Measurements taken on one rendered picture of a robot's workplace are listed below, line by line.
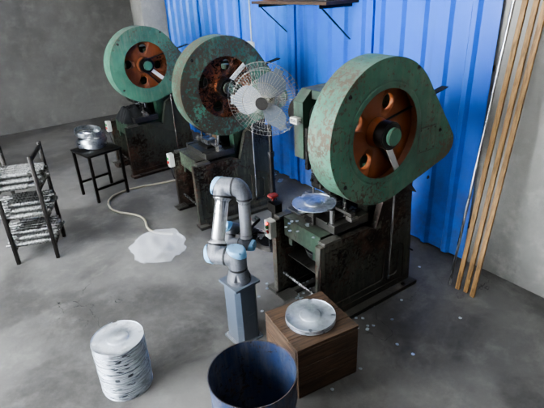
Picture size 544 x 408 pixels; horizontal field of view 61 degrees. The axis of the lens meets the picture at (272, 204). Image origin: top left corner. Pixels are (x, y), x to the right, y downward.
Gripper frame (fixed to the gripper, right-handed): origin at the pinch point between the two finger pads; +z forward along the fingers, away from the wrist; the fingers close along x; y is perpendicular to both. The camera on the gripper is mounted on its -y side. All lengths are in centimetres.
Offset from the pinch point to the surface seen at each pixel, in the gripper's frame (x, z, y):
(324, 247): 51, 4, -11
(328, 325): 84, -6, 23
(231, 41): -107, -17, -122
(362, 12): -60, 61, -185
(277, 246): 2.5, 13.2, 7.9
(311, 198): 17.5, 11.3, -33.8
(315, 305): 67, -1, 20
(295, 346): 84, -24, 37
